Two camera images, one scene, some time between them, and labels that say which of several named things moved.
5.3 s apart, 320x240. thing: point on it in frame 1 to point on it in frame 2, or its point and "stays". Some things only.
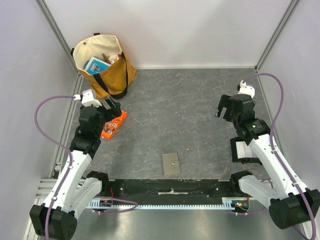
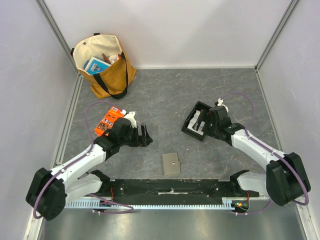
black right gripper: [227, 107] to [208, 120]
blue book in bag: [95, 66] stays
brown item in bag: [106, 59] stays
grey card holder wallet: [170, 163] stays
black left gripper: [110, 114] to [144, 136]
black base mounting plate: [171, 188] stays
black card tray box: [251, 160] to [204, 109]
